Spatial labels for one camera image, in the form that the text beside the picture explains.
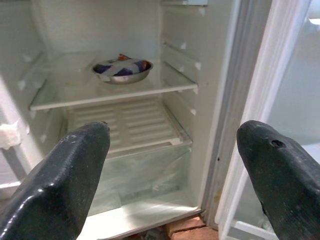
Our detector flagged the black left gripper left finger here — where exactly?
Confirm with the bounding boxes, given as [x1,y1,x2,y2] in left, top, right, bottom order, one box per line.
[0,121,111,240]

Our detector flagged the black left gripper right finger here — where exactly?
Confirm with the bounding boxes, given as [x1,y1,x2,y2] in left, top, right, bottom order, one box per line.
[236,119,320,240]

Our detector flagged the glass fridge shelf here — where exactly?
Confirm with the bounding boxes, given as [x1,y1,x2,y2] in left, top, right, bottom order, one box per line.
[29,51,199,112]

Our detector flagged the white fridge door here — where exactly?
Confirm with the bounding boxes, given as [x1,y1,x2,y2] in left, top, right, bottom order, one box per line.
[214,0,320,240]

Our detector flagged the white open fridge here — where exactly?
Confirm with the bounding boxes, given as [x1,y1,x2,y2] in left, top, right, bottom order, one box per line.
[0,0,273,240]

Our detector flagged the clear crisper drawer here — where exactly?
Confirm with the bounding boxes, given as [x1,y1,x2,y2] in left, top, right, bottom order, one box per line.
[88,142,193,216]

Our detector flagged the white slatted crisper cover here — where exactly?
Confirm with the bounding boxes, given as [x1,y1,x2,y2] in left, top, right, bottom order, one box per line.
[65,97,189,154]

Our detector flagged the red brick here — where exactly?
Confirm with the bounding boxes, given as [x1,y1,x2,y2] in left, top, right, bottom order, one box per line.
[163,215,221,240]

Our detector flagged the steel bowl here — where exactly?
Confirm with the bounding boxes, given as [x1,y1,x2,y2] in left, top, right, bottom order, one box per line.
[92,58,154,85]

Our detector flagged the blue white food packet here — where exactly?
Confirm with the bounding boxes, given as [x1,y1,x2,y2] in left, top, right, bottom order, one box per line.
[95,53,149,77]

